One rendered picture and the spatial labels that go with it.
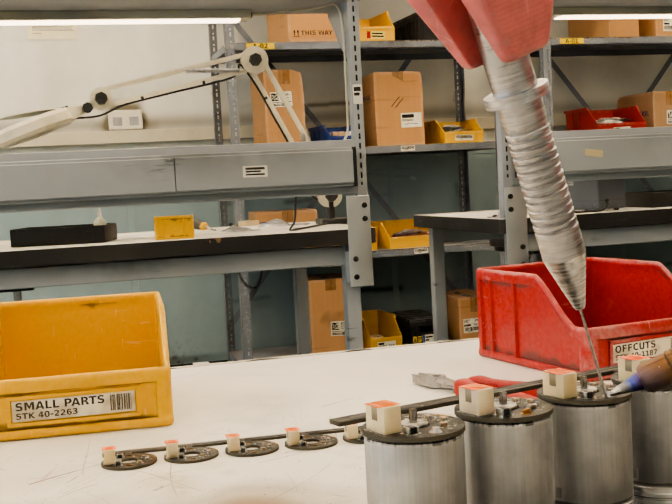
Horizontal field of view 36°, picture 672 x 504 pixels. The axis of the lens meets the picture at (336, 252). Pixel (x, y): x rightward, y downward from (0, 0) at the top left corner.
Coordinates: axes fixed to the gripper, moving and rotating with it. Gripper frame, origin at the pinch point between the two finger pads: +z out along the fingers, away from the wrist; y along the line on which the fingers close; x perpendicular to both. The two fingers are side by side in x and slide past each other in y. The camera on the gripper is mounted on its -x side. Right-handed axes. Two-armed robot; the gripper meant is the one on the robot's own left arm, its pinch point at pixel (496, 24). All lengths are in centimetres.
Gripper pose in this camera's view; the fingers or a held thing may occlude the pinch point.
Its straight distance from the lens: 25.2
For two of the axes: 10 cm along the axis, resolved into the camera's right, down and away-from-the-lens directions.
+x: -7.5, 4.1, -5.2
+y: -5.8, -0.3, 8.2
